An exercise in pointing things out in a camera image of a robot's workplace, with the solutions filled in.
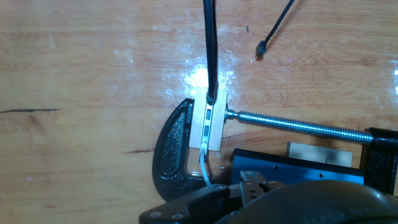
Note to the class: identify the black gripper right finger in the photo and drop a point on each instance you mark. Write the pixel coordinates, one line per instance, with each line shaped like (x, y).
(273, 185)

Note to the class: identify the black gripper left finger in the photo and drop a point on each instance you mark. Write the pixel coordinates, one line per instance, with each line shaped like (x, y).
(192, 205)

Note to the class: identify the silver USB hub docking station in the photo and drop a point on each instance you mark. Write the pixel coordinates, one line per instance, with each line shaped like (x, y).
(207, 124)

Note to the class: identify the blue rectangular box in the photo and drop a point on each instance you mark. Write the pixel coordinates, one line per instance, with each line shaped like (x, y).
(295, 169)

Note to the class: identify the black C-clamp with steel screw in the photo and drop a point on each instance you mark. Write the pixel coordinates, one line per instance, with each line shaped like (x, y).
(169, 155)

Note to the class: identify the pale wooden spacer block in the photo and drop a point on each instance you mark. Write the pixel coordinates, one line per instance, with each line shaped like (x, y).
(320, 154)

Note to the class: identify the large varnished wooden board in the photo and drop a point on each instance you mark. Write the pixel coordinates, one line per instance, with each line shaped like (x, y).
(77, 93)

